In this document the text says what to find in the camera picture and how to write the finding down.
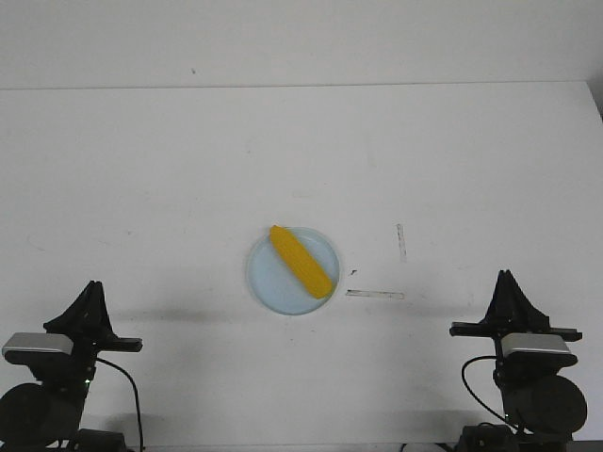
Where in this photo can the vertical tape strip on table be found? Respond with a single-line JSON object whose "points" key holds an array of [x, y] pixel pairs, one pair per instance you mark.
{"points": [[401, 242]]}

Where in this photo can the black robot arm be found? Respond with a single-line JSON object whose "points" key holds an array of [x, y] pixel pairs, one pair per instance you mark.
{"points": [[45, 414], [541, 409]]}

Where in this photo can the yellow corn cob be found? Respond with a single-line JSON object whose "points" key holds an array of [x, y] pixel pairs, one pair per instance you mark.
{"points": [[300, 262]]}

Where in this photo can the horizontal tape strip on table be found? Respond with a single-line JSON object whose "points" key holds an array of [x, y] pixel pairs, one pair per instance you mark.
{"points": [[374, 294]]}

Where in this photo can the light blue round plate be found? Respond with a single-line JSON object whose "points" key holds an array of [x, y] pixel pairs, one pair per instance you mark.
{"points": [[273, 284]]}

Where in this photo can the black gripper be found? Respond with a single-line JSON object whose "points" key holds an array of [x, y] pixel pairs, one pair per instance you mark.
{"points": [[77, 371], [524, 315]]}

